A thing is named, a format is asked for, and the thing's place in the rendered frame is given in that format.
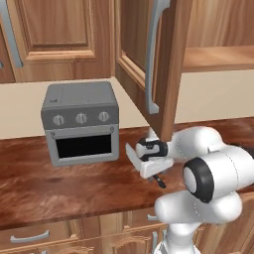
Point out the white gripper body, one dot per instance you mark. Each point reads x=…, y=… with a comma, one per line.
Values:
x=155, y=167

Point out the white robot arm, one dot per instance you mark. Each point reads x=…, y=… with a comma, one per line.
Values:
x=215, y=172

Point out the wooden lower cabinet door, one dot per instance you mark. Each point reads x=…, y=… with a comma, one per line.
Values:
x=129, y=241

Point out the open wooden cabinet door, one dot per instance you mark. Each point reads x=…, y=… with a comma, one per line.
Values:
x=168, y=66

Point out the wooden cabinet shelf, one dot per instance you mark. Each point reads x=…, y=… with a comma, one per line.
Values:
x=218, y=58

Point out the closed wooden cabinet door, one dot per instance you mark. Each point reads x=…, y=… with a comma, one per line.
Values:
x=59, y=39

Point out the narrow wooden cabinet door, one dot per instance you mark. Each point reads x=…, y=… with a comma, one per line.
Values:
x=6, y=63

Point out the wooden drawer front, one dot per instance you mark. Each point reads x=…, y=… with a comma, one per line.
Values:
x=132, y=218
x=39, y=236

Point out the grey toaster oven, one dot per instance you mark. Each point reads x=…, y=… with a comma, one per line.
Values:
x=79, y=122

